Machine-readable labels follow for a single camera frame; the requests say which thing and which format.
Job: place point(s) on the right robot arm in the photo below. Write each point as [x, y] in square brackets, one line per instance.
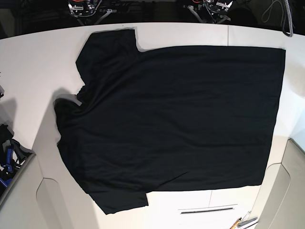
[89, 12]

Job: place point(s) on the black T-shirt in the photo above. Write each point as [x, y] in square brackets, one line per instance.
[183, 118]

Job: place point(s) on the black ruler strip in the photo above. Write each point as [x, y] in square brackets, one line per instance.
[205, 211]

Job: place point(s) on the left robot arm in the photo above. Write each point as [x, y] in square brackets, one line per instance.
[210, 11]

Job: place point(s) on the blue and black bag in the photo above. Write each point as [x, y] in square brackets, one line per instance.
[12, 157]

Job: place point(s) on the yellow handled tool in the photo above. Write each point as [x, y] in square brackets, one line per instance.
[236, 223]

